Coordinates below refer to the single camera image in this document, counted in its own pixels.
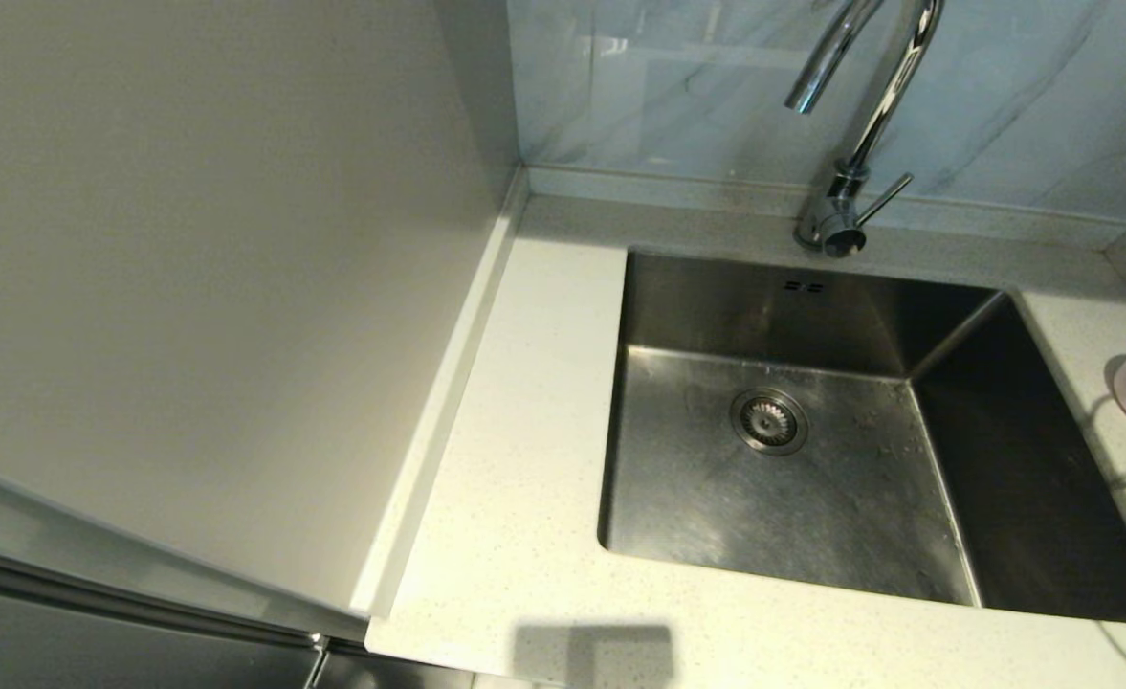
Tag stainless steel sink basin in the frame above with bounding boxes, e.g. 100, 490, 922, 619
597, 249, 1126, 628

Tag round metal drain strainer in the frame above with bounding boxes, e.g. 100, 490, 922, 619
729, 387, 809, 456

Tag chrome gooseneck faucet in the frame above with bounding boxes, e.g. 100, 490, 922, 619
784, 0, 946, 259

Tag grey tall cabinet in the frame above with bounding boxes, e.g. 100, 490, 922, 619
0, 0, 525, 689

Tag chrome cabinet rail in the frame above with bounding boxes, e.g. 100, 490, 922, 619
0, 531, 372, 661

